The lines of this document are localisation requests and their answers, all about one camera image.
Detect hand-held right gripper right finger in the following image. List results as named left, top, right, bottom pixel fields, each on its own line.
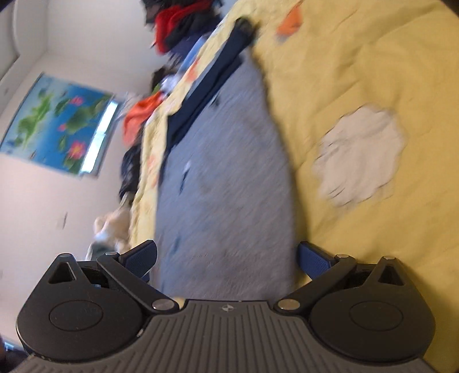
left=273, top=241, right=419, bottom=317

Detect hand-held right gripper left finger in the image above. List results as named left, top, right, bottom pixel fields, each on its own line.
left=32, top=240, right=180, bottom=317

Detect grey knit sweater navy sleeves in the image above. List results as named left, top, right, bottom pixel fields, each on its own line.
left=154, top=16, right=300, bottom=302

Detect dark patterned clothes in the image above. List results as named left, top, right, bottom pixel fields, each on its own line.
left=119, top=143, right=145, bottom=197

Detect pile of clothes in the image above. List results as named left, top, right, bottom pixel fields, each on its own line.
left=141, top=0, right=223, bottom=59

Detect beige cloth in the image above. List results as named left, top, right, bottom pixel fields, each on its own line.
left=86, top=207, right=132, bottom=259

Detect window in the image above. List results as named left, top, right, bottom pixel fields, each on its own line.
left=81, top=100, right=121, bottom=179

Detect orange plastic bag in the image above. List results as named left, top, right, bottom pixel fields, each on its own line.
left=123, top=94, right=166, bottom=145

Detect white crumpled bag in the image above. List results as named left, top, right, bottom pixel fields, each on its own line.
left=160, top=75, right=180, bottom=93

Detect yellow printed bedspread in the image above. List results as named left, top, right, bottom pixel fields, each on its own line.
left=127, top=0, right=459, bottom=361

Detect light blue folded cloth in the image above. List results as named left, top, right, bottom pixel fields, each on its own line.
left=180, top=37, right=207, bottom=69

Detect lotus flower wall poster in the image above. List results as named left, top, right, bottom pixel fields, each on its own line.
left=0, top=72, right=115, bottom=177

